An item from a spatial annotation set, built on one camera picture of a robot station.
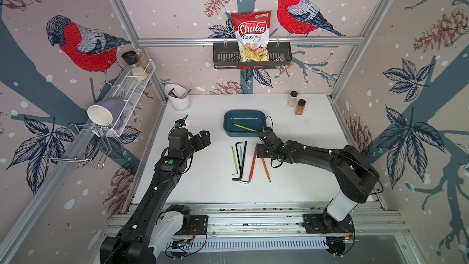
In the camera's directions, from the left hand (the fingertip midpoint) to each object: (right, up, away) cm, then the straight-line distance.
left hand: (205, 131), depth 80 cm
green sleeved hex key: (+13, -17, +12) cm, 25 cm away
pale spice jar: (+49, +16, +31) cm, 60 cm away
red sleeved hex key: (+20, -24, +5) cm, 32 cm away
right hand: (+26, -11, +12) cm, 31 cm away
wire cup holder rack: (-36, -2, -22) cm, 42 cm away
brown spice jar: (+52, +11, +27) cm, 60 cm away
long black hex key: (+15, -24, +5) cm, 29 cm away
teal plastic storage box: (+19, +2, +27) cm, 33 cm away
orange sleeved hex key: (+29, -21, +8) cm, 37 cm away
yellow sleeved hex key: (+18, -1, +26) cm, 31 cm away
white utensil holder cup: (-24, +18, +34) cm, 45 cm away
